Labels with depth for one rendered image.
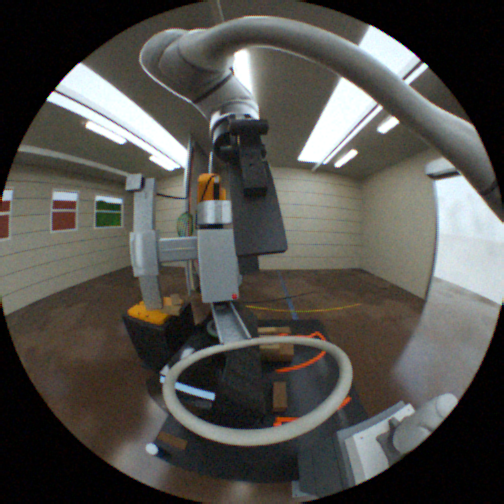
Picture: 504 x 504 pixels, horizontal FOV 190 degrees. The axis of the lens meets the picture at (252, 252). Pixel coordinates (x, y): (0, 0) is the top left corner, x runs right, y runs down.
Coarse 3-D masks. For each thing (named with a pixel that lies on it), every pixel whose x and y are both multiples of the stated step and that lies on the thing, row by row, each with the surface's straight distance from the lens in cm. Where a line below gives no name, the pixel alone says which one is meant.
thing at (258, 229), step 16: (240, 176) 11; (240, 192) 10; (272, 192) 10; (240, 208) 9; (256, 208) 9; (272, 208) 9; (240, 224) 9; (256, 224) 9; (272, 224) 9; (240, 240) 8; (256, 240) 8; (272, 240) 9; (240, 256) 8
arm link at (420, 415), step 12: (444, 396) 66; (420, 408) 68; (432, 408) 63; (444, 408) 63; (408, 420) 70; (420, 420) 64; (432, 420) 62; (396, 432) 75; (408, 432) 68; (420, 432) 63; (396, 444) 74; (408, 444) 66
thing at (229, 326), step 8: (232, 304) 90; (216, 312) 91; (224, 312) 90; (232, 312) 88; (216, 320) 75; (224, 320) 83; (232, 320) 83; (240, 320) 74; (216, 328) 75; (224, 328) 77; (232, 328) 76; (240, 328) 75; (224, 336) 72; (232, 336) 71; (240, 336) 71; (248, 336) 64
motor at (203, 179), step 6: (204, 174) 158; (210, 174) 155; (216, 174) 159; (198, 180) 165; (204, 180) 155; (198, 186) 159; (204, 186) 152; (210, 186) 153; (198, 192) 158; (210, 192) 152; (222, 192) 157; (198, 198) 155; (204, 198) 150; (210, 198) 151; (222, 198) 159
